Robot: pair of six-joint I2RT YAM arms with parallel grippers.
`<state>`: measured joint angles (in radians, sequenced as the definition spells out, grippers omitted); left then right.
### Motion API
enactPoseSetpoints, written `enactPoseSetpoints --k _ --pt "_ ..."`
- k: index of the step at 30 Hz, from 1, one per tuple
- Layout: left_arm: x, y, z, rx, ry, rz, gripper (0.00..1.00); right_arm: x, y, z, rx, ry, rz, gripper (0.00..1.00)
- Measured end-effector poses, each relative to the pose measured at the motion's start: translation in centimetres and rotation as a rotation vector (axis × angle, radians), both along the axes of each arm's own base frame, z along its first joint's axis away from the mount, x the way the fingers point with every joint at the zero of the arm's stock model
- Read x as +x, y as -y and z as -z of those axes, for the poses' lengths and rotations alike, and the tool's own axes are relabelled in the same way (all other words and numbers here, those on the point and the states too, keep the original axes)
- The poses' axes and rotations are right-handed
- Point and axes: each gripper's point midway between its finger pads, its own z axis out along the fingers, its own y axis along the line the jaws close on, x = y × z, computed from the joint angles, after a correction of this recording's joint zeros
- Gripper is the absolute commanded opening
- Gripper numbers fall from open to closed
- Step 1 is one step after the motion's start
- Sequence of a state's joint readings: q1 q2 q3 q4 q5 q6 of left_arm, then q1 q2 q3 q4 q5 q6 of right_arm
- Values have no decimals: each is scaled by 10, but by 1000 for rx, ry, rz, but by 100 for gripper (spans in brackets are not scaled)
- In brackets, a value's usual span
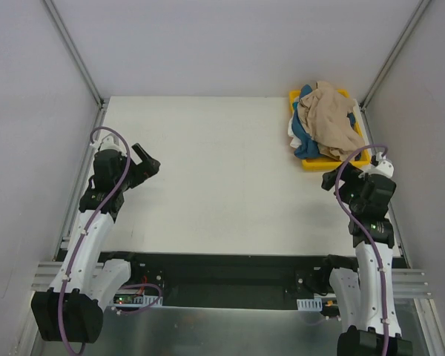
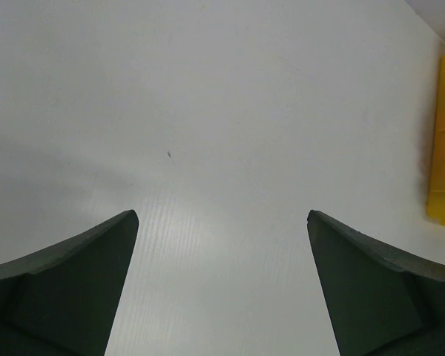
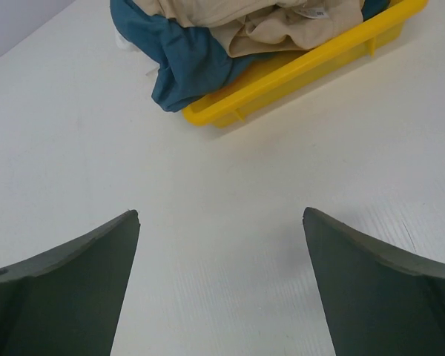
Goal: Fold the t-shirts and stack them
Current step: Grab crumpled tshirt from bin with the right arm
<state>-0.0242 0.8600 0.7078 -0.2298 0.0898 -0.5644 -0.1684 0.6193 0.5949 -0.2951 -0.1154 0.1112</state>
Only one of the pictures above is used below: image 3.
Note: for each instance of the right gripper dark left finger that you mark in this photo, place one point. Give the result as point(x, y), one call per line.
point(67, 300)

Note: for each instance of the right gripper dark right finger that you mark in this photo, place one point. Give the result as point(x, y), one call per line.
point(378, 299)

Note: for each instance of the beige t shirt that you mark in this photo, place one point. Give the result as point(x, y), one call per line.
point(246, 27)

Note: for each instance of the yellow plastic bin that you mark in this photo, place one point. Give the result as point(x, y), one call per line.
point(269, 80)

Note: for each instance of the blue t shirt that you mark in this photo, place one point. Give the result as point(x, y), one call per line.
point(192, 63)

